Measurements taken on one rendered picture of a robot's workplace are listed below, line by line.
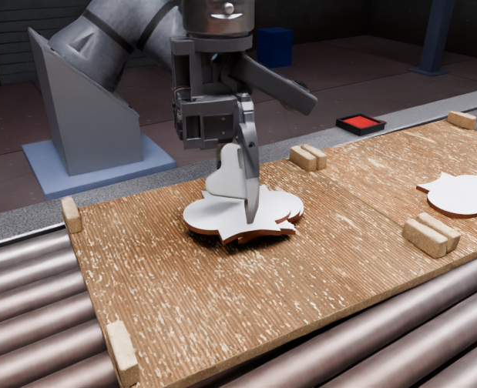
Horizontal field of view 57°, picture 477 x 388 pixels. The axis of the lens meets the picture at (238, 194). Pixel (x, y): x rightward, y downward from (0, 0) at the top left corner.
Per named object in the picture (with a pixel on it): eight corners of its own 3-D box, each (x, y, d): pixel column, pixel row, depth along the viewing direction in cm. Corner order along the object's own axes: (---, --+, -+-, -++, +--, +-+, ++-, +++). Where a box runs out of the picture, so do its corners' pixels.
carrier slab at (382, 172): (293, 163, 82) (294, 155, 82) (445, 125, 99) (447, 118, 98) (451, 269, 56) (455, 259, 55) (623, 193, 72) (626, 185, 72)
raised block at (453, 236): (411, 231, 60) (414, 214, 59) (420, 227, 61) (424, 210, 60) (448, 255, 56) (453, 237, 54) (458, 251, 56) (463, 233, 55)
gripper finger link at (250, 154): (237, 183, 51) (226, 112, 52) (252, 182, 52) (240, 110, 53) (247, 177, 47) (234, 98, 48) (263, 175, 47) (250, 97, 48)
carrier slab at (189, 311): (63, 220, 66) (61, 211, 65) (293, 163, 82) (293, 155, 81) (129, 413, 39) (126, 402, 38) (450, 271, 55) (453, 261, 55)
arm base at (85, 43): (36, 34, 88) (66, -6, 87) (94, 76, 100) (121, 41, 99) (64, 59, 79) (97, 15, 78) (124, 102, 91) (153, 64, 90)
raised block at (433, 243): (399, 235, 59) (403, 219, 58) (409, 232, 60) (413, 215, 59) (435, 261, 55) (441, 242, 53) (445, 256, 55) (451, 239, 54)
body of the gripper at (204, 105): (174, 132, 55) (166, 29, 49) (240, 125, 57) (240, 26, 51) (185, 156, 48) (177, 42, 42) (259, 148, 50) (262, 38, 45)
